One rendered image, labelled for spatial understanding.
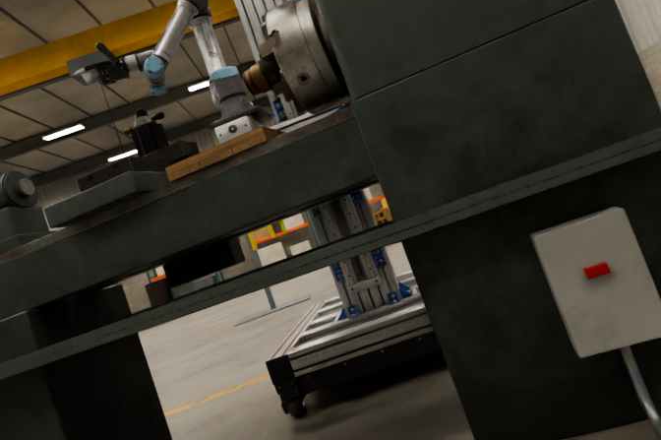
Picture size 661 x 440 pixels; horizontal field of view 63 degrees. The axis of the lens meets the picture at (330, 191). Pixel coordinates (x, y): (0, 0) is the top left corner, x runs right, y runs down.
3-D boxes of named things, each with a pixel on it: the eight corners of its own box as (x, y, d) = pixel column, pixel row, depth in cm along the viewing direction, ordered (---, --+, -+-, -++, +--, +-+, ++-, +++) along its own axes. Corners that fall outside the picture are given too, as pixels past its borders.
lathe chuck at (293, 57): (351, 105, 167) (315, 10, 166) (328, 99, 136) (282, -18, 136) (326, 116, 169) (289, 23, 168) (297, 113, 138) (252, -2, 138)
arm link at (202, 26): (217, 105, 228) (177, -11, 232) (216, 116, 243) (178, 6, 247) (245, 97, 232) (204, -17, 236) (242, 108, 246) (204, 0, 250)
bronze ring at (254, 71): (276, 59, 160) (250, 72, 162) (265, 52, 151) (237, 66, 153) (287, 88, 159) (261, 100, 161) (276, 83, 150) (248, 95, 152)
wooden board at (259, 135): (309, 149, 171) (305, 137, 172) (267, 140, 137) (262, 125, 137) (229, 182, 179) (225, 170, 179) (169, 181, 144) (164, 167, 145)
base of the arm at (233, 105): (229, 129, 232) (221, 107, 232) (261, 116, 230) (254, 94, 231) (217, 123, 217) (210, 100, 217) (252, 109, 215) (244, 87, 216)
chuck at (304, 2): (362, 100, 166) (325, 5, 165) (340, 94, 135) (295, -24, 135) (352, 105, 167) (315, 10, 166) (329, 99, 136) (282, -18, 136)
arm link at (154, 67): (213, -20, 225) (162, 79, 214) (212, -6, 236) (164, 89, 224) (188, -32, 224) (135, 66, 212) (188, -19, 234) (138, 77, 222)
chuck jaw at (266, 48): (295, 47, 150) (278, 30, 139) (300, 63, 149) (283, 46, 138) (261, 63, 153) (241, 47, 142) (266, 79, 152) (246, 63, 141)
